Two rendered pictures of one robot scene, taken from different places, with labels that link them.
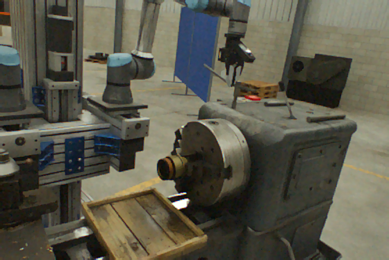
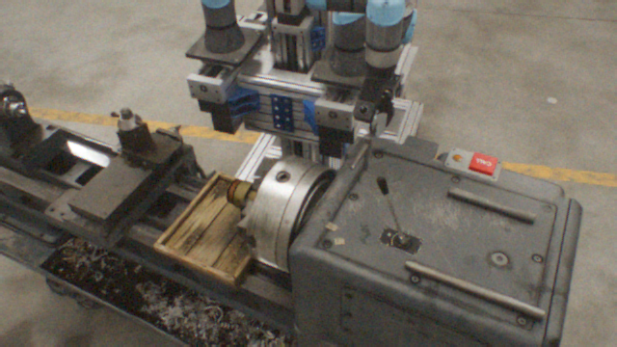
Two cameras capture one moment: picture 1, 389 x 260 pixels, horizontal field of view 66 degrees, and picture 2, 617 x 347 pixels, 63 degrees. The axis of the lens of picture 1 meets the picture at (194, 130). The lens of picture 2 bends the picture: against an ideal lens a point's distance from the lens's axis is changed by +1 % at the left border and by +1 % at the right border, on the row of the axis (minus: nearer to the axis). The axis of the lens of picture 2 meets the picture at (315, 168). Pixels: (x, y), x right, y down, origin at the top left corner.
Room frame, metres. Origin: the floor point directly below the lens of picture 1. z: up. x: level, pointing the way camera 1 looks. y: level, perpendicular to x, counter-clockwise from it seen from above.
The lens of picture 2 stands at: (0.75, -0.92, 2.18)
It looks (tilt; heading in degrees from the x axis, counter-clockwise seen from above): 46 degrees down; 67
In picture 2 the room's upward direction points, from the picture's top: 2 degrees counter-clockwise
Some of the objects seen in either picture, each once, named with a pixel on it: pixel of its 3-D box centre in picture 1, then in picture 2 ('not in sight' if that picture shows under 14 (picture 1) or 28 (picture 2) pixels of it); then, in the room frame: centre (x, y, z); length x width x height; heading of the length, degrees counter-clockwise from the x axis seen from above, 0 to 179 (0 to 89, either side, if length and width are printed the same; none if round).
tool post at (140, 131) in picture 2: (5, 188); (134, 135); (0.70, 0.48, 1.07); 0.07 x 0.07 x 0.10; 39
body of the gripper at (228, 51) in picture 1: (232, 49); (381, 81); (1.27, -0.11, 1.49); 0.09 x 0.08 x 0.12; 39
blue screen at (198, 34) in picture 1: (191, 50); not in sight; (7.87, 0.34, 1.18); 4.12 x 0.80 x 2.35; 15
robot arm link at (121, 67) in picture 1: (120, 67); (353, 22); (1.47, 0.40, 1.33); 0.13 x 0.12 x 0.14; 145
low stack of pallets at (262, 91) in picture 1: (258, 90); not in sight; (9.06, -1.76, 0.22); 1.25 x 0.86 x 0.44; 147
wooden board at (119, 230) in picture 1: (141, 223); (226, 224); (0.88, 0.14, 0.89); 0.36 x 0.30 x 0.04; 39
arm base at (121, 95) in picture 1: (117, 91); (350, 52); (1.47, 0.41, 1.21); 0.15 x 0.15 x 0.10
